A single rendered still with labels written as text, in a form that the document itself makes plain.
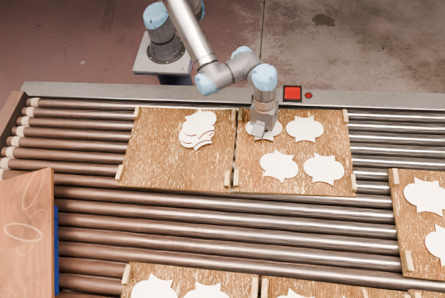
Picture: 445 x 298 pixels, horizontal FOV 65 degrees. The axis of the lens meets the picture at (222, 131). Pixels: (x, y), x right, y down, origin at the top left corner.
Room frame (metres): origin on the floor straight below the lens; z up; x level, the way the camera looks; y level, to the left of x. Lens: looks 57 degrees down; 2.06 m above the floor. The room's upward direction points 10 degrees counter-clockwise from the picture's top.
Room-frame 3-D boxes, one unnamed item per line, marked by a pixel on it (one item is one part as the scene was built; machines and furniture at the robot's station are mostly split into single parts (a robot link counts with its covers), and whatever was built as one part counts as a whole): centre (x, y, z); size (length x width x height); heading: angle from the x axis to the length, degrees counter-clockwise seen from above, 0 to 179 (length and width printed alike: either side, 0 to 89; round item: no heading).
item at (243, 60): (0.79, -0.10, 1.20); 0.11 x 0.11 x 0.08; 20
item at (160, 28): (1.27, 0.19, 1.05); 0.13 x 0.12 x 0.14; 110
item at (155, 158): (0.69, 0.17, 0.93); 0.41 x 0.35 x 0.02; 76
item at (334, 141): (0.60, -0.24, 0.93); 0.41 x 0.35 x 0.02; 77
